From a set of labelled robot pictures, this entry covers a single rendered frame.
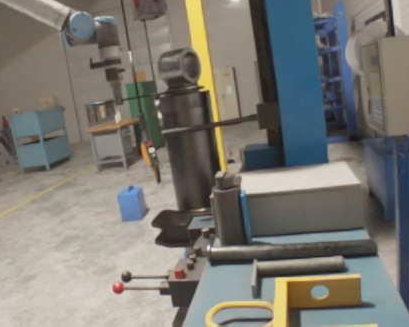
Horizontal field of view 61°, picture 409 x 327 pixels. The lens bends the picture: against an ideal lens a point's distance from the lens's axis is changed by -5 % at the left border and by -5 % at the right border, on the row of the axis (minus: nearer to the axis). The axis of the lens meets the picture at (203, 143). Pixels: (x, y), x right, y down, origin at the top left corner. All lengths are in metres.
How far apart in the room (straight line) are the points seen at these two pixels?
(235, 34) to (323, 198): 11.33
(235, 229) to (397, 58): 1.00
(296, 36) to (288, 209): 0.65
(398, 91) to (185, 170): 0.92
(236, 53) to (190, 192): 10.80
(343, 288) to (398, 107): 1.03
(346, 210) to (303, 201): 0.12
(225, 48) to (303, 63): 10.88
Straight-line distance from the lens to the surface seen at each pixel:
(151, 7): 1.67
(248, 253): 0.90
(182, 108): 1.41
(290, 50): 1.36
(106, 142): 7.57
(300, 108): 1.37
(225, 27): 12.27
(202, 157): 1.44
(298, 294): 0.73
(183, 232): 1.41
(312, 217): 1.02
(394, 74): 1.61
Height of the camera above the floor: 1.50
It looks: 10 degrees down
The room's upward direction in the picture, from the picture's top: 9 degrees counter-clockwise
